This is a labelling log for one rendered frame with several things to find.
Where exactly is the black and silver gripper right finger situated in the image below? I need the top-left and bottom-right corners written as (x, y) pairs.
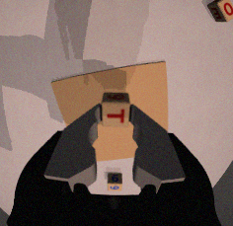
top-left (129, 104), bottom-right (221, 226)

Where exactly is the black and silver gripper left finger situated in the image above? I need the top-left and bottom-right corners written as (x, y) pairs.
top-left (7, 104), bottom-right (102, 226)

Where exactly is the tan flat mat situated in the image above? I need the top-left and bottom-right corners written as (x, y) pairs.
top-left (50, 61), bottom-right (168, 162)

